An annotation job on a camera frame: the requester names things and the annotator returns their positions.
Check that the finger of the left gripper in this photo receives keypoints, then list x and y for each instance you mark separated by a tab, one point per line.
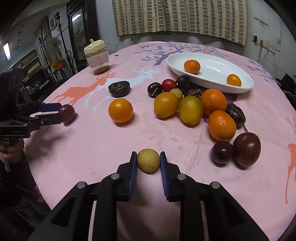
49	107
44	119

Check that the wall power strip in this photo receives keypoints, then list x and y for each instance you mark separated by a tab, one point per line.
268	45

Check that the yellow green fruit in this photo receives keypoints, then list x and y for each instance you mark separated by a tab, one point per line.
190	110

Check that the dark wooden cabinet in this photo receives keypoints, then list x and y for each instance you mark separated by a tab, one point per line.
82	26

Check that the smooth orange kumquat fruit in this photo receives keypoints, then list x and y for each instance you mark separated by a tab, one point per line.
120	110

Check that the dark chestnut behind tomato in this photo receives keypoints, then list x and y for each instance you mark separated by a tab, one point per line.
183	83

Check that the yellow longan in pile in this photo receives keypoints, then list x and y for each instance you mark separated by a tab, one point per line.
178	93

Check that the small yellow longan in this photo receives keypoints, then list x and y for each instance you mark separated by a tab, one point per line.
148	160

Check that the dark cherry front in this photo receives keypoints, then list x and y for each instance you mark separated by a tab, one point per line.
222	152

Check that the dark chestnut in pile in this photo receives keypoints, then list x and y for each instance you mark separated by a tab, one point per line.
194	92

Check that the dark water chestnut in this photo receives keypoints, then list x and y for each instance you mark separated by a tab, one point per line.
119	89

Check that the plastic jar with lid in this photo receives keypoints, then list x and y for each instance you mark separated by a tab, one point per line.
97	56

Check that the large bumpy tangerine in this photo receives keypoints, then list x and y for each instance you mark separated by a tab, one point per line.
213	100

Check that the person's left hand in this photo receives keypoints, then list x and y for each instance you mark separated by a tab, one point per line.
13	153

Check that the striped beige curtain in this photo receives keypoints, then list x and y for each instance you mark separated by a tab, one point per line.
222	19

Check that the tangerine in plate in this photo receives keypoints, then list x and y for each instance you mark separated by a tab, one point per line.
192	66

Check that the black floor stand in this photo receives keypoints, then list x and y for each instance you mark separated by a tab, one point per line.
66	43

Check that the white oval plate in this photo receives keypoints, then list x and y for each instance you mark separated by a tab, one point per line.
213	73

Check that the large dark purple plum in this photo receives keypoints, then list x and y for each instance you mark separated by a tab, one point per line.
247	148

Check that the cluttered shelf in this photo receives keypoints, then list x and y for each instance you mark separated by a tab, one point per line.
38	79

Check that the yellow orange fruit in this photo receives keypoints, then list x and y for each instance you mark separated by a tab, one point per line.
165	105

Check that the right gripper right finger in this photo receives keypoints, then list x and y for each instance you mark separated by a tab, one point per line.
179	187

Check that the red cherry tomato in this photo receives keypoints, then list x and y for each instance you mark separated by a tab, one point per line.
168	85

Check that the small orange in plate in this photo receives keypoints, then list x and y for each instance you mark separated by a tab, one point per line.
233	80

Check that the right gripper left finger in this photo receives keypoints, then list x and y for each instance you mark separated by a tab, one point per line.
117	187

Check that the small purple plum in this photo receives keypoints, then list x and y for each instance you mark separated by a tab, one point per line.
68	113

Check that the dark cherry with stem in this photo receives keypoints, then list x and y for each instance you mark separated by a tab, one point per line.
154	89

